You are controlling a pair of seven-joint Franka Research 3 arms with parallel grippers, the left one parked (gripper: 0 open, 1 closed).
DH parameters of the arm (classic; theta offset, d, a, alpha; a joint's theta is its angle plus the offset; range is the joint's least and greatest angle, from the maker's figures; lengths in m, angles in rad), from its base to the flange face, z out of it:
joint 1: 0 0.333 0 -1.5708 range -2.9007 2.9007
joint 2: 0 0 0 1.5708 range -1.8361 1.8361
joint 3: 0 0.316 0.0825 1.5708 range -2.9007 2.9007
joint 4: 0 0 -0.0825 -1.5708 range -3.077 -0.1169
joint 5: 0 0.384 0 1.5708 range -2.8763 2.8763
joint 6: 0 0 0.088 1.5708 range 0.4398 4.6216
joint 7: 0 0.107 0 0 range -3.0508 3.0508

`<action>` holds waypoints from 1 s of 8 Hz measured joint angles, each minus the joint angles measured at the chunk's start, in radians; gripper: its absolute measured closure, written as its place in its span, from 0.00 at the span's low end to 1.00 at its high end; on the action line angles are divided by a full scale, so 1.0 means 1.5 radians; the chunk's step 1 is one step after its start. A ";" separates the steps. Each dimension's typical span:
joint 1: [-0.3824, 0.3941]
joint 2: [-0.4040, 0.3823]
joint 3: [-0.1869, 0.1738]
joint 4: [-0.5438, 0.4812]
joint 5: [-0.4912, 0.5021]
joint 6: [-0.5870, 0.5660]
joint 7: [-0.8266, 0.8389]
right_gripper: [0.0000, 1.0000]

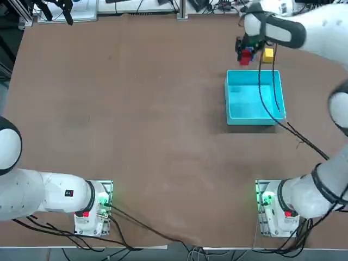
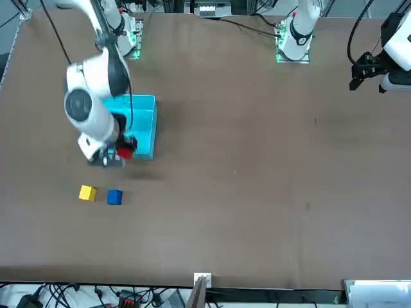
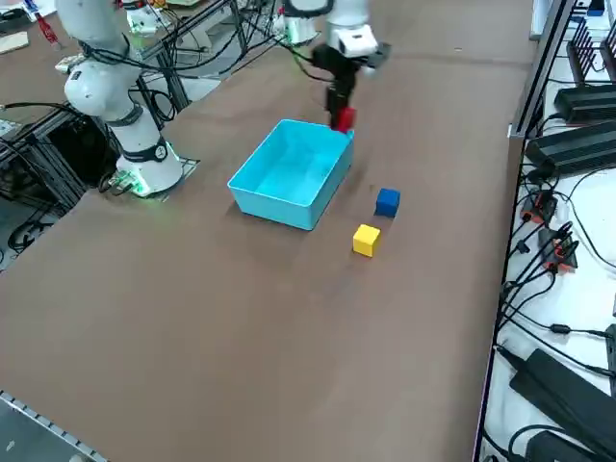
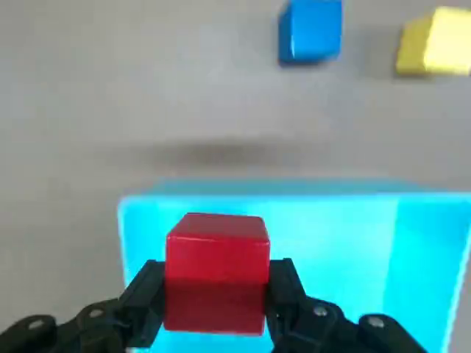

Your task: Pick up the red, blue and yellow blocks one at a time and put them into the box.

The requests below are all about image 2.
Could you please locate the white power strip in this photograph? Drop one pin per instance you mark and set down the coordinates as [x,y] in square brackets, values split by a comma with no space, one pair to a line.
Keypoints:
[207,10]

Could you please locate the grey power adapter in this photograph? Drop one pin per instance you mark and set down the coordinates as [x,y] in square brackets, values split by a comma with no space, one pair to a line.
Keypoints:
[175,300]

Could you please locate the red and black connector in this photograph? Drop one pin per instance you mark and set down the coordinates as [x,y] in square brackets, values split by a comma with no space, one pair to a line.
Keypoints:
[126,300]

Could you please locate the black power adapter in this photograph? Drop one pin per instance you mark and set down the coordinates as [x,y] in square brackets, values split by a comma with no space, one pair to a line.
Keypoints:
[29,301]

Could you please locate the aluminium camera post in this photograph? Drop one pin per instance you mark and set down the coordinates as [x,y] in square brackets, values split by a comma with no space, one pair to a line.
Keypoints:
[197,295]

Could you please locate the cyan plastic box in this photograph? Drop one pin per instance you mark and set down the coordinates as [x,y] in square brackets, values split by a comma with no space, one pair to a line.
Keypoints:
[144,128]

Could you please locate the clear plastic tray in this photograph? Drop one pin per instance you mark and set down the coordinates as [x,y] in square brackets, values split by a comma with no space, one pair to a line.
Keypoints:
[379,295]

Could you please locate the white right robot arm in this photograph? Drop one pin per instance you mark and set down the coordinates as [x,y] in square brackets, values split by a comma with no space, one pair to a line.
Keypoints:
[93,118]

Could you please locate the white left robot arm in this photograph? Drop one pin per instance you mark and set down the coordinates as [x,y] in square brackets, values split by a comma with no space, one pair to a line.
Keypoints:
[300,35]

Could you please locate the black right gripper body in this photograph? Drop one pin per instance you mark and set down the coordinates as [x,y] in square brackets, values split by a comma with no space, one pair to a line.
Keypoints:
[121,126]

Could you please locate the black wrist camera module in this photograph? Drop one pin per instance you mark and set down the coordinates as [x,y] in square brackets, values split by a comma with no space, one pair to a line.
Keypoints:
[112,162]

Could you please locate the yellow block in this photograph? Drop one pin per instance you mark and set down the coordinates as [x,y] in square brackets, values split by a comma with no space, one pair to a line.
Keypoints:
[87,193]

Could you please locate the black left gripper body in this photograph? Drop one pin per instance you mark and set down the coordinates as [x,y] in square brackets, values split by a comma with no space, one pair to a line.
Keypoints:
[369,69]

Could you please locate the red block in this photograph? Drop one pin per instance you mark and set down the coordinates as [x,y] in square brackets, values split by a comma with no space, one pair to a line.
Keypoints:
[125,153]

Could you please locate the blue block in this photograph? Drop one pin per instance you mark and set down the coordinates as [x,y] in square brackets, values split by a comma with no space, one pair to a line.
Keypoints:
[114,197]

